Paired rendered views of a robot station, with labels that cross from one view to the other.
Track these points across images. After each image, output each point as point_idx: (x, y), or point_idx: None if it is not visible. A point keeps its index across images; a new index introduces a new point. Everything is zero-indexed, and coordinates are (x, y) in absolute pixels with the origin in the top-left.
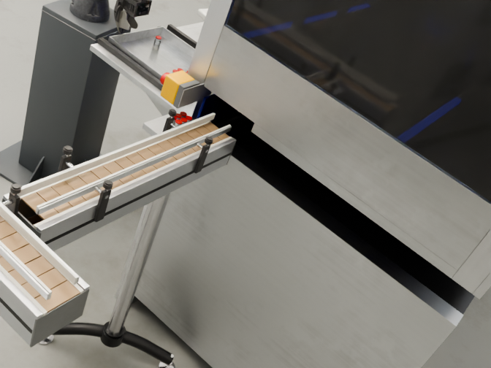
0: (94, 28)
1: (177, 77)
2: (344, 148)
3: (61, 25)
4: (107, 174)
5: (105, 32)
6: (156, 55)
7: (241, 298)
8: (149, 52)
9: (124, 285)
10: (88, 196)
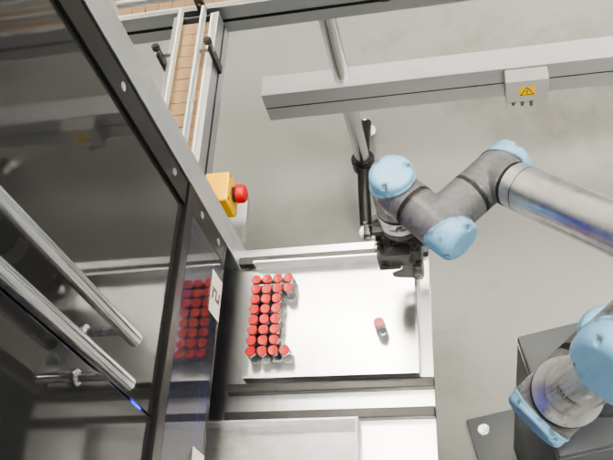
0: (542, 350)
1: (216, 179)
2: None
3: None
4: (189, 86)
5: (526, 363)
6: (363, 318)
7: None
8: (377, 313)
9: None
10: (179, 60)
